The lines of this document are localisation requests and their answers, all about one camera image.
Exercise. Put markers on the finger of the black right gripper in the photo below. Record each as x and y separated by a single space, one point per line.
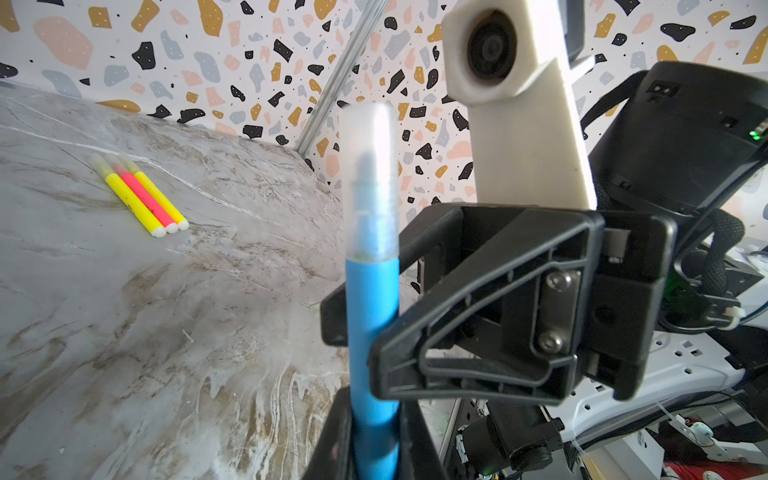
368 301

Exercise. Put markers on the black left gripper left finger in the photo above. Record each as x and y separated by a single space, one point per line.
332 458

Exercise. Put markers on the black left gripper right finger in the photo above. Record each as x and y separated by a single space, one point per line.
418 457

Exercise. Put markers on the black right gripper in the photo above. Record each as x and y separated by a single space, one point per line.
506 323

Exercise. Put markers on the blue highlighter pen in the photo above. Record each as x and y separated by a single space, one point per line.
375 437

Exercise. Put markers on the pink highlighter pen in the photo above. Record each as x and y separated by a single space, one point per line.
139 190

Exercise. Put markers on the yellow highlighter pen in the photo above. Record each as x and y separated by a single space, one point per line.
127 196
181 222

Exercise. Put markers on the clear pen cap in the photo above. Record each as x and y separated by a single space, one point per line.
369 168

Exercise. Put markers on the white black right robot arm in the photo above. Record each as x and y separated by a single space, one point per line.
687 138

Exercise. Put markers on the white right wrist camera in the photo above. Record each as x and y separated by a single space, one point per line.
513 64

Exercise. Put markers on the metal corner post right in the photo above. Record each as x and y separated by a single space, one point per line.
359 37

